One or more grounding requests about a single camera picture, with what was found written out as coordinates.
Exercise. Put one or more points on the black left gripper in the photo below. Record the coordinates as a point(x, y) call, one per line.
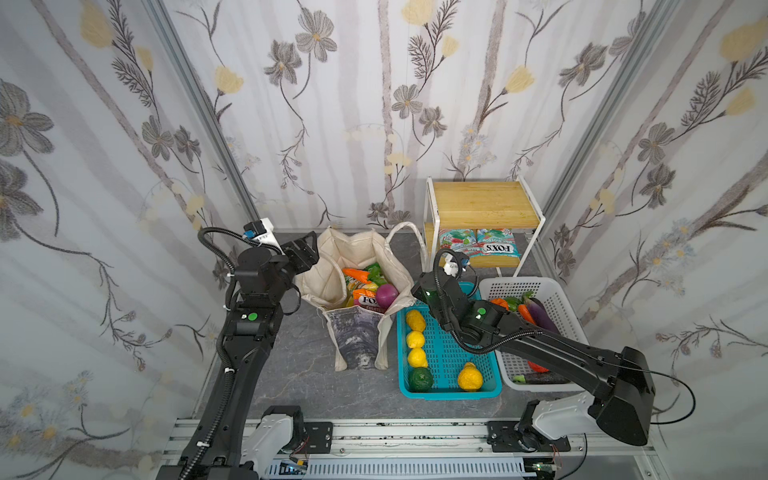
point(303, 253)

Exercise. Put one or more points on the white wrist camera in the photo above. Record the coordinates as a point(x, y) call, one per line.
point(452, 267)
point(260, 231)

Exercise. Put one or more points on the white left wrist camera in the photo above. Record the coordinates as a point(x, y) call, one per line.
point(260, 231)

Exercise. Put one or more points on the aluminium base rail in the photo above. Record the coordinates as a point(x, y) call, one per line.
point(461, 449)

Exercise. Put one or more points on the purple onion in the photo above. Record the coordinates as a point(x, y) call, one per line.
point(385, 295)

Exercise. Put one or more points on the orange carrot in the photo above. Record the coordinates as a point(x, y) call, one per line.
point(361, 276)

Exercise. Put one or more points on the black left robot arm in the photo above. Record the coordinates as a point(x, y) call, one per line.
point(259, 279)

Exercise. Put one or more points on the large yellow citrus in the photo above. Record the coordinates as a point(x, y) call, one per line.
point(470, 378)

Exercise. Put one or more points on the purple eggplant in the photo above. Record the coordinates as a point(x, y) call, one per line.
point(540, 315)

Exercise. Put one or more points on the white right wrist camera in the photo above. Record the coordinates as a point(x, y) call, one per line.
point(452, 267)

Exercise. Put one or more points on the Fox's candy bag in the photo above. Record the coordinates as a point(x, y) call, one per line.
point(497, 242)

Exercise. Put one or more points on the green snack bag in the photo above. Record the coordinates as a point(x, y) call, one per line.
point(376, 275)

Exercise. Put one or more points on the green avocado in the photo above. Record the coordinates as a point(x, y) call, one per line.
point(420, 380)

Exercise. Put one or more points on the yellow lemon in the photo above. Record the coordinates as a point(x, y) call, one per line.
point(417, 358)
point(415, 340)
point(415, 321)

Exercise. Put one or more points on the teal plastic basket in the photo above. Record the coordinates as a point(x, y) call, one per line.
point(445, 362)

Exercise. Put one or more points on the red green candy bag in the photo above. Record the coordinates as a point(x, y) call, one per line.
point(460, 240)

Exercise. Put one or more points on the white wooden shelf rack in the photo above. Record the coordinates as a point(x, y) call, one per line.
point(482, 205)

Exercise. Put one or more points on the orange snack bag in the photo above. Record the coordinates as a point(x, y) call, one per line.
point(366, 299)

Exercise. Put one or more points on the red tomato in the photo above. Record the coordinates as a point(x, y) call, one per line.
point(537, 368)

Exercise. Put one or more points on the yellow lemon top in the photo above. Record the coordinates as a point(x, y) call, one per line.
point(415, 321)

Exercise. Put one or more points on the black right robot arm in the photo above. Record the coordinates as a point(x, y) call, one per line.
point(618, 391)

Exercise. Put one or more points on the dark cucumber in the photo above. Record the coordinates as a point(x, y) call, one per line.
point(540, 378)

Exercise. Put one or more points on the cream canvas tote bag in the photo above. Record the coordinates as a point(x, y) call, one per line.
point(359, 335)

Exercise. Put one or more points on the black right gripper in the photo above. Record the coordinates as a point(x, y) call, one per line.
point(429, 288)

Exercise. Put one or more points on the white plastic basket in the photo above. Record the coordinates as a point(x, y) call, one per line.
point(555, 302)

